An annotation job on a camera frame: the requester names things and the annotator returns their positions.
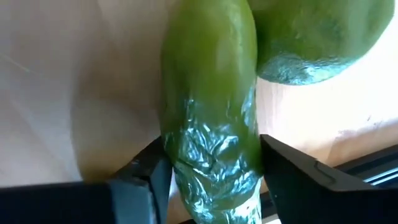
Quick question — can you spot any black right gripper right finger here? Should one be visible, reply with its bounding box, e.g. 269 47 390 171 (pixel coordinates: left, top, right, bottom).
259 133 398 224

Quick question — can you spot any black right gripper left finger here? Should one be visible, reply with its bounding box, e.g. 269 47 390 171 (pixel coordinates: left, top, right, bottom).
0 136 174 224

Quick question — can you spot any green lime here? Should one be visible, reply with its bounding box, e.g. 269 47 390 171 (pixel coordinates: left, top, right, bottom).
247 0 396 86

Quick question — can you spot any plastic-wrapped green cucumber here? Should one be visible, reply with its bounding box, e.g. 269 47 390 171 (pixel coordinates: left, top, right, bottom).
159 0 265 224

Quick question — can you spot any black aluminium table frame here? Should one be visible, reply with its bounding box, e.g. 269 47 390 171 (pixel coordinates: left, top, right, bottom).
261 142 398 224

